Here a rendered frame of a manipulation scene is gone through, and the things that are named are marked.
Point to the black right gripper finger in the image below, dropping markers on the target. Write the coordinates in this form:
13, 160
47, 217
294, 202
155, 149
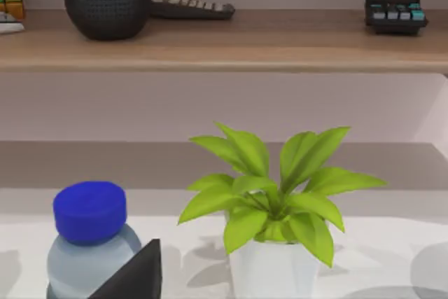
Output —
138, 276

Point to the clear bottle with blue cap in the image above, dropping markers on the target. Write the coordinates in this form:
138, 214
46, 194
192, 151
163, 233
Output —
87, 236

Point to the green plant in white pot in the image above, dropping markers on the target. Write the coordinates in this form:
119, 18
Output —
276, 215

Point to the wooden shelf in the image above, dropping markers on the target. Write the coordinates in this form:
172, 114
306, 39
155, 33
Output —
224, 48

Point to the black keyboard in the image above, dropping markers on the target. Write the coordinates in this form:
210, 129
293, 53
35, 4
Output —
196, 8

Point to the white flat object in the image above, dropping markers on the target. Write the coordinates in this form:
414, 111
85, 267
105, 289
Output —
8, 24

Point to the black calculator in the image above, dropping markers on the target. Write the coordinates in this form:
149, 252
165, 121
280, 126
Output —
393, 12

